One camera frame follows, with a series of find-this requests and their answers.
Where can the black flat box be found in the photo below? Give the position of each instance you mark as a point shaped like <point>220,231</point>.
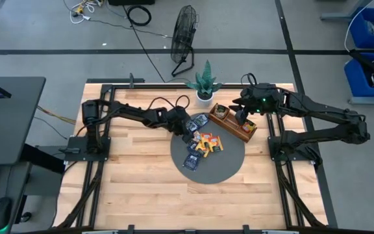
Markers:
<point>132,2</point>

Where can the black floor fan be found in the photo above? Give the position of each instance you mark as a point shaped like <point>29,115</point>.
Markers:
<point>183,32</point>

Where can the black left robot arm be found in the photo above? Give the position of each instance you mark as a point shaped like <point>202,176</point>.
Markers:
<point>128,112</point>

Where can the black desk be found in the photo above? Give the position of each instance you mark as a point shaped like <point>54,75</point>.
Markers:
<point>8,123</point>

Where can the dark blue tea packet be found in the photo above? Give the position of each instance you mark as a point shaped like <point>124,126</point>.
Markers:
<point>201,119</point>
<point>191,148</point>
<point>191,162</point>
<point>191,125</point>

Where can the green plant in white pot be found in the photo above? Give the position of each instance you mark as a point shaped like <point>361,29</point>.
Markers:
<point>204,87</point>

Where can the grey desk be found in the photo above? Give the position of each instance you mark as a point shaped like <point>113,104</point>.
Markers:
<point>10,182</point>

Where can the blue plastic bin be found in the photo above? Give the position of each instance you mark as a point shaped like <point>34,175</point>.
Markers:
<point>360,39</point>
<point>356,81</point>

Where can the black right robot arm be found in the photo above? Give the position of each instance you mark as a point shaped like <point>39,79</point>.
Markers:
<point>320,107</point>

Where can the orange mango tea packet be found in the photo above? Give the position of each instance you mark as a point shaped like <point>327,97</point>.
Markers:
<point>217,144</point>
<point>248,126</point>
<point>202,149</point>
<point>206,137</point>

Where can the black computer mouse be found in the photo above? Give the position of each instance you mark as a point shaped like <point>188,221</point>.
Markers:
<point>0,213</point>

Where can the green tea packet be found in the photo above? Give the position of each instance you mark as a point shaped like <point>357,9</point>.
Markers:
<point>221,111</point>

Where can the black aluminium table frame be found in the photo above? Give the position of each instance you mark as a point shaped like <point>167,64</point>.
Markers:
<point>148,86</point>

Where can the silver aluminium profile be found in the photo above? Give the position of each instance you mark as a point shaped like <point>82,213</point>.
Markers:
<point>279,232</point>
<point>99,232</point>

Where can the grey round woven placemat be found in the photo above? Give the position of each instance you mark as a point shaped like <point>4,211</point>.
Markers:
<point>219,169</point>

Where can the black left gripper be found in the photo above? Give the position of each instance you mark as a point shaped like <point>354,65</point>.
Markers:
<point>179,120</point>

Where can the wooden tea organiser tray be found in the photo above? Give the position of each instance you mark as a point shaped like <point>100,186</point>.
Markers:
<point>230,125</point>

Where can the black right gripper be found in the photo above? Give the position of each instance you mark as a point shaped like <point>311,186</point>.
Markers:
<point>256,99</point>

